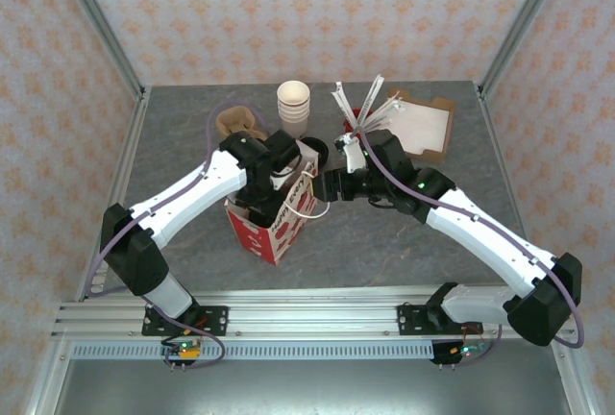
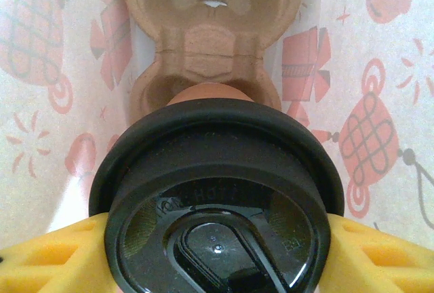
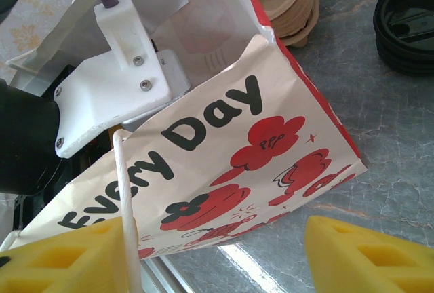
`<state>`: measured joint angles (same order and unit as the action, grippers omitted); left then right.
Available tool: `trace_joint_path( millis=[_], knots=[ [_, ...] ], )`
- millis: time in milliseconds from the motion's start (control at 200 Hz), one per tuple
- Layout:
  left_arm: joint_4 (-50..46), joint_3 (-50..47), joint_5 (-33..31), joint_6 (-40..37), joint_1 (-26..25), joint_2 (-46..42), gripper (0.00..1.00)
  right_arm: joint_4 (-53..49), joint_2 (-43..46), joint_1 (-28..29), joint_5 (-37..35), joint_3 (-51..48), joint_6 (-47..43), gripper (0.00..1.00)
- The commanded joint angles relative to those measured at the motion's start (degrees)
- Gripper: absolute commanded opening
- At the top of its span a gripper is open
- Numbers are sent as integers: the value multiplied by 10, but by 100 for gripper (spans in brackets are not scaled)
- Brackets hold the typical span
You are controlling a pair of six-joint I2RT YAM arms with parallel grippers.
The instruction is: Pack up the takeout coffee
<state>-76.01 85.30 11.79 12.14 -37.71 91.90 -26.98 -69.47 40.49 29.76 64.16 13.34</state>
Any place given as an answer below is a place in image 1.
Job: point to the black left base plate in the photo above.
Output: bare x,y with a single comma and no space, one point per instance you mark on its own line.
216,321

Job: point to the small yellow circuit board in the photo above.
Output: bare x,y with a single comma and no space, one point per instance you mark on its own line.
188,350

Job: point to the grey metal panel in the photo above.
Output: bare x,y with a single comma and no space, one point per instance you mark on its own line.
312,386

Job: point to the aluminium frame post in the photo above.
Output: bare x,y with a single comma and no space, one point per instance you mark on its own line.
97,16
526,16

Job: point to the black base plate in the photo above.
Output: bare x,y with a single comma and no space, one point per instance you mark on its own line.
408,321
216,321

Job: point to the red and white paper bag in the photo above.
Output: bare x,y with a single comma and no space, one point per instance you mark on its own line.
288,237

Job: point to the white paper cup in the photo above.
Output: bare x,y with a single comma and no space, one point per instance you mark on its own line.
293,93
293,114
294,129
293,109
293,118

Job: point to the white wrapped straw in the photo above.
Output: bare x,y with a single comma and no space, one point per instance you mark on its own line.
371,98
347,102
386,108
390,117
343,110

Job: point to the white paper napkin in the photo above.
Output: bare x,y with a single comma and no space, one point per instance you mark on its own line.
425,127

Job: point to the aluminium side rail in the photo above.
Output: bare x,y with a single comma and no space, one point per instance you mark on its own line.
132,141
499,155

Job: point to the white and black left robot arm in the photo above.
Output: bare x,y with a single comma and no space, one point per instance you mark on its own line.
192,194

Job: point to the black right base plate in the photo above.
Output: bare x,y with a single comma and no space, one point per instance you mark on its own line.
408,321

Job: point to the aluminium mounting rail beam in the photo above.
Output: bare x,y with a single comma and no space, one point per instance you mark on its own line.
312,314

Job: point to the brown pulp cup carrier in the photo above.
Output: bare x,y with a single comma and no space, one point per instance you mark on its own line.
235,119

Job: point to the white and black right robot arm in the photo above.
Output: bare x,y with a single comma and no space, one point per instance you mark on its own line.
480,242

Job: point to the brown cardboard tray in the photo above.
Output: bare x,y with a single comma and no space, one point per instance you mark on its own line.
448,136

